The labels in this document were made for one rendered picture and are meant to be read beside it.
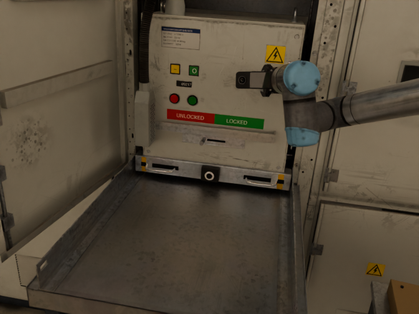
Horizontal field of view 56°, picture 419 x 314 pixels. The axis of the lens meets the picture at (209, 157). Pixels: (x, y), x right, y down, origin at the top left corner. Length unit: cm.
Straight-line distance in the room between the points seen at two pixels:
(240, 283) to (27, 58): 74
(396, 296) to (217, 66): 80
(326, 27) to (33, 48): 82
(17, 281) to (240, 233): 127
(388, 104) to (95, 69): 83
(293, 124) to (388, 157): 56
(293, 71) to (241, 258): 48
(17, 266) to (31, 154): 100
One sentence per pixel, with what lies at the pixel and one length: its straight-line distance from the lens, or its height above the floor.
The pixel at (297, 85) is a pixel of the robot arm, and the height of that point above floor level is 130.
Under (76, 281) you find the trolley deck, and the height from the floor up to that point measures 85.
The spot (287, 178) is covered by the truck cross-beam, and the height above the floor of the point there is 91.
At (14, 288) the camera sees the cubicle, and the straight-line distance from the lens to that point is 216.
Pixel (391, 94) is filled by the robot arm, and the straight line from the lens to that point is 93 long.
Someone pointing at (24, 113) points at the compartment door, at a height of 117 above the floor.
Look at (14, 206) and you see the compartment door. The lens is 112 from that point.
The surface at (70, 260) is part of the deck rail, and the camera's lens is 105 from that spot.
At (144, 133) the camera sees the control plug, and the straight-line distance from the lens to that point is 124.
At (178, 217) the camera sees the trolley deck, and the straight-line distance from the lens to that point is 119.
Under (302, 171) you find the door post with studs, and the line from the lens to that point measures 142.
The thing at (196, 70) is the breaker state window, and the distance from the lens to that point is 126.
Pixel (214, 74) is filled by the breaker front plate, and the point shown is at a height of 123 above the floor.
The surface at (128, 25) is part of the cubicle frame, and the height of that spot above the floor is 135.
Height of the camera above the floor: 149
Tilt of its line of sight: 24 degrees down
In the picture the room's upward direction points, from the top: 3 degrees clockwise
